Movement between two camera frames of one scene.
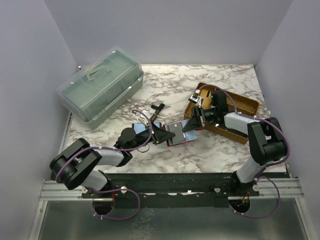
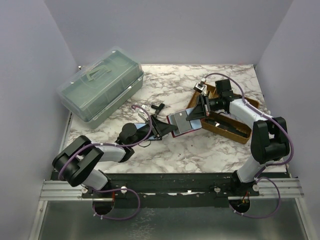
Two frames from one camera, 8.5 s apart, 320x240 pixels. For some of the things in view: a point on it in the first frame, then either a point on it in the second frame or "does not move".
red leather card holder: x=181 y=136 to x=184 y=125
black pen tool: x=234 y=132 does not move
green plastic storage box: x=102 y=87 does not move
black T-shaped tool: x=158 y=108 does not move
